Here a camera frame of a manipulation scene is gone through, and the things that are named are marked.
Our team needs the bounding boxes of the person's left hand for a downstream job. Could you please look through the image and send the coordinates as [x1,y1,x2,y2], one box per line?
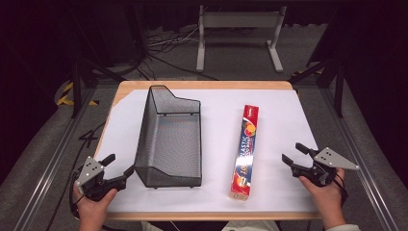
[72,185,118,231]

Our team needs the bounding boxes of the red plastic wrap box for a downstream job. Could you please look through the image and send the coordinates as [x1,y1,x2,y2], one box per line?
[229,104,260,202]

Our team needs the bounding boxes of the yellow black hazard tape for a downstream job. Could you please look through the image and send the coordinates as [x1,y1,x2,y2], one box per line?
[56,81,100,107]

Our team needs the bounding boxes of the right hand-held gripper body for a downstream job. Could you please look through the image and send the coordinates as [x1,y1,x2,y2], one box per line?
[291,146,360,188]

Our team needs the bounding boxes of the person's right hand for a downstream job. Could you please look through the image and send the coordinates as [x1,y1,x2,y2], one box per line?
[297,167,347,229]

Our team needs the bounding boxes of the black tripod stand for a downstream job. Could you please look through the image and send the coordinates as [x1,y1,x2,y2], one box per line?
[65,3,129,119]
[288,6,350,118]

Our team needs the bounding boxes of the white paper sheet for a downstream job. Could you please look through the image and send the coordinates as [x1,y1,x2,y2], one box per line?
[95,89,319,214]

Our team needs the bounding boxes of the person's light trousers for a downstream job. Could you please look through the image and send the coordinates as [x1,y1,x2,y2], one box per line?
[140,219,281,231]

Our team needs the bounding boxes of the grey metal stand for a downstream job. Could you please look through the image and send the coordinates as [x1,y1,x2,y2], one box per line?
[195,4,288,74]

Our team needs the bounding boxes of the bundle of floor cables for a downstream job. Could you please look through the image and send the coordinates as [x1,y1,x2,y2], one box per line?
[134,25,219,82]

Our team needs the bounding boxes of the black wire mesh basket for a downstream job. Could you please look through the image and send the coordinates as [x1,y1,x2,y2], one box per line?
[134,84,203,190]

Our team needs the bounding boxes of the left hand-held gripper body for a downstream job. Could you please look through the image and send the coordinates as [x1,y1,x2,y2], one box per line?
[74,156,127,203]

